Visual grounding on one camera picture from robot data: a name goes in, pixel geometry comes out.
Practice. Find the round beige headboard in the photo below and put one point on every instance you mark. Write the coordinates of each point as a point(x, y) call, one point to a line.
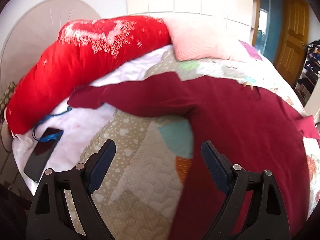
point(30, 30)

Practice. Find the shelf with clothes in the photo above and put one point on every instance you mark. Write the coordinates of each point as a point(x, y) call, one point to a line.
point(308, 75)

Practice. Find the patchwork heart quilt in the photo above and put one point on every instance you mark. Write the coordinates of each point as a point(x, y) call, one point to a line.
point(140, 160)

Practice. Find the dark red sweater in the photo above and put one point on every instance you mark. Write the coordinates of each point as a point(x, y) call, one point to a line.
point(237, 120)

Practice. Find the brown patterned cloth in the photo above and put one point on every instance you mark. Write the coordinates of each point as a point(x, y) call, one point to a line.
point(6, 97)

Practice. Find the wooden door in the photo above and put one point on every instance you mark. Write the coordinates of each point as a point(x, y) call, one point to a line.
point(292, 42)

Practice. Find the pink pillow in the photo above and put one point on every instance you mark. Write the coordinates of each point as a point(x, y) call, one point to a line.
point(200, 40)

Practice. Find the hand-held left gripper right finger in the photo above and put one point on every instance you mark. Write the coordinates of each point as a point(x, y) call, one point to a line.
point(215, 170)

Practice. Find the black smartphone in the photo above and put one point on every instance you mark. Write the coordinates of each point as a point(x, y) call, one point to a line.
point(40, 157)

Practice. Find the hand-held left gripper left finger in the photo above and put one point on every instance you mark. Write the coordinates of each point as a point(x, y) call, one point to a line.
point(98, 172)

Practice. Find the red duvet with white print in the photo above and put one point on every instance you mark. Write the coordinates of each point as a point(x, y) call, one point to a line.
point(75, 62)

